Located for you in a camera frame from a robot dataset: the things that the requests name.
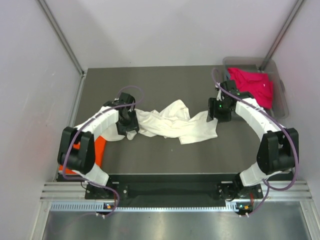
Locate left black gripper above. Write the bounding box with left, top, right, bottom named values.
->
left=115, top=110, right=139, bottom=137

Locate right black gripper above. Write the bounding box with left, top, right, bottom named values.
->
left=206, top=97, right=233, bottom=124

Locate white t shirt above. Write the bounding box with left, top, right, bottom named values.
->
left=126, top=99, right=219, bottom=145

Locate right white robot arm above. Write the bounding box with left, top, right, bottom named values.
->
left=207, top=80, right=299, bottom=198

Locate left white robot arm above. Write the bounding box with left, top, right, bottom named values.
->
left=57, top=92, right=140, bottom=199

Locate blue t shirt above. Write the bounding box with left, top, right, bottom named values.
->
left=225, top=71, right=231, bottom=81

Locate orange folded t shirt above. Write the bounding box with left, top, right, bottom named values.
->
left=58, top=136, right=107, bottom=175

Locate pink t shirt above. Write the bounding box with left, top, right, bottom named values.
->
left=227, top=67, right=274, bottom=109

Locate clear plastic bin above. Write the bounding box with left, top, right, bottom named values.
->
left=222, top=56, right=289, bottom=120

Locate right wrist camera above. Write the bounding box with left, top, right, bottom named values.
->
left=215, top=85, right=222, bottom=101

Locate grey slotted cable duct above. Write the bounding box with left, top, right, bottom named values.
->
left=50, top=201, right=252, bottom=213

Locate aluminium frame rail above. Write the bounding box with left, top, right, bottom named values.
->
left=40, top=181, right=312, bottom=202

